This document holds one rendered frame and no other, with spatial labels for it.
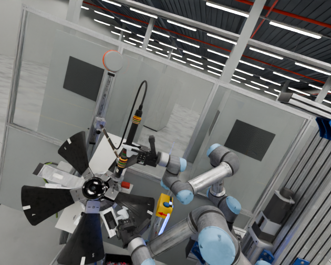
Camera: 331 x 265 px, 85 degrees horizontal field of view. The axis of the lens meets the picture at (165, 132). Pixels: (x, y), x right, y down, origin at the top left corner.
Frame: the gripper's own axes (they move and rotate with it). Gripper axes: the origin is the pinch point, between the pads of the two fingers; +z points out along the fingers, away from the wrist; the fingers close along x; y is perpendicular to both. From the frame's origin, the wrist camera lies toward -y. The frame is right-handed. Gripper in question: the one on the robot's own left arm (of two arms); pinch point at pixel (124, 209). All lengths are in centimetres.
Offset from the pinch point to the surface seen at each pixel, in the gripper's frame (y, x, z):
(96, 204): 10.9, 5.1, 12.5
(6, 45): 229, 34, 1456
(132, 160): -8.0, -18.8, 18.7
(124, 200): -2.1, -0.8, 5.8
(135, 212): -5.6, 1.1, -2.4
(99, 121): 1, -24, 69
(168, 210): -38.4, 16.1, 5.7
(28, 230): 45, 114, 105
